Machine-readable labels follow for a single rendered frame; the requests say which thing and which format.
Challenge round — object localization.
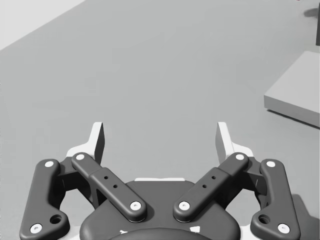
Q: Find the grey stand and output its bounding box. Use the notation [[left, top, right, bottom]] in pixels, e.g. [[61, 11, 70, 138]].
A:
[[263, 50, 320, 129]]

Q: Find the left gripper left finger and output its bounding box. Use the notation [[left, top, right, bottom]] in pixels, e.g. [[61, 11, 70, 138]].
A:
[[19, 121, 147, 240]]

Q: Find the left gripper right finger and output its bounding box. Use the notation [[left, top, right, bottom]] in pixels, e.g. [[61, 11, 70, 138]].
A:
[[172, 121, 301, 240]]

